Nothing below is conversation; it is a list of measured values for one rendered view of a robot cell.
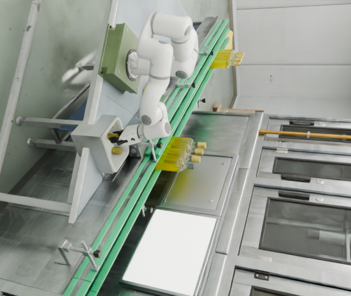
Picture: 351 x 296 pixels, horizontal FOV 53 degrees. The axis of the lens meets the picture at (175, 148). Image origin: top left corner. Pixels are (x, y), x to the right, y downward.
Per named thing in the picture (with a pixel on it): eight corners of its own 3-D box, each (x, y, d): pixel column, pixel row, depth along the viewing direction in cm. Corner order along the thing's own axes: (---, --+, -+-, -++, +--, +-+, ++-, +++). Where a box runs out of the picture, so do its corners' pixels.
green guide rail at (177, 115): (144, 154, 186) (159, 155, 183) (144, 152, 185) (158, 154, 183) (220, 29, 312) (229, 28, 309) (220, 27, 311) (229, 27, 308)
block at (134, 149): (129, 157, 185) (141, 159, 182) (124, 143, 179) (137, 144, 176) (131, 153, 187) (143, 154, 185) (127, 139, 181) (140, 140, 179)
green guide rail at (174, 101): (141, 143, 181) (156, 144, 179) (141, 141, 181) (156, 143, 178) (219, 20, 307) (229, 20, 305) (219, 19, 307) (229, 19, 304)
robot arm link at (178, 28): (169, 26, 153) (165, -3, 140) (199, 32, 149) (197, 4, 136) (156, 49, 147) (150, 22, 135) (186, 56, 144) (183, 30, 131)
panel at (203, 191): (119, 285, 150) (196, 304, 139) (117, 281, 149) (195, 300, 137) (183, 152, 215) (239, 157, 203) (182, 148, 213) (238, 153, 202)
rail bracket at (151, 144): (141, 161, 183) (164, 164, 179) (134, 135, 173) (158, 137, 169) (144, 158, 186) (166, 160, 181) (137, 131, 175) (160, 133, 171)
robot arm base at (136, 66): (122, 71, 166) (152, 72, 161) (126, 45, 167) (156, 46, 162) (136, 81, 181) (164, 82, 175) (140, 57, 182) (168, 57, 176)
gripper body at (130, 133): (143, 145, 155) (123, 148, 160) (151, 131, 162) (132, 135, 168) (136, 132, 151) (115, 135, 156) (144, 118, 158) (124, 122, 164)
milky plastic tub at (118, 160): (99, 172, 170) (115, 175, 167) (84, 135, 157) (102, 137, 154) (115, 150, 183) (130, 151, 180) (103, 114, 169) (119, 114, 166)
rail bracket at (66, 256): (56, 265, 140) (105, 276, 132) (39, 238, 130) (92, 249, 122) (62, 255, 144) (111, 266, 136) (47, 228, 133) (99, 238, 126)
